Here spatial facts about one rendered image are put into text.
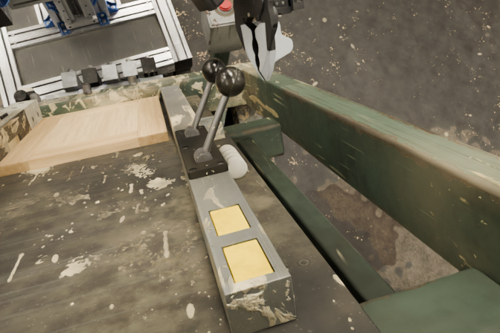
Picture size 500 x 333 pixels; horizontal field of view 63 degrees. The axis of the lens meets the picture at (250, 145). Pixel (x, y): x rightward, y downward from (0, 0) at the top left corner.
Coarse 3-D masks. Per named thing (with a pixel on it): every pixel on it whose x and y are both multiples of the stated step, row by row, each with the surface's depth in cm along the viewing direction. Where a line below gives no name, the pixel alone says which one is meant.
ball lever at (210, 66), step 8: (208, 64) 60; (216, 64) 60; (224, 64) 61; (208, 72) 60; (216, 72) 60; (208, 80) 61; (208, 88) 62; (208, 96) 63; (200, 104) 63; (200, 112) 63; (192, 128) 63; (192, 136) 63
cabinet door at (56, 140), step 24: (48, 120) 106; (72, 120) 103; (96, 120) 99; (120, 120) 95; (144, 120) 90; (24, 144) 86; (48, 144) 84; (72, 144) 81; (96, 144) 78; (120, 144) 78; (144, 144) 79; (0, 168) 74; (24, 168) 75
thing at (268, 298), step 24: (168, 96) 102; (192, 120) 76; (192, 192) 46; (216, 192) 45; (240, 192) 44; (216, 240) 36; (240, 240) 35; (264, 240) 34; (216, 264) 32; (240, 288) 29; (264, 288) 29; (288, 288) 30; (240, 312) 29; (264, 312) 30; (288, 312) 30
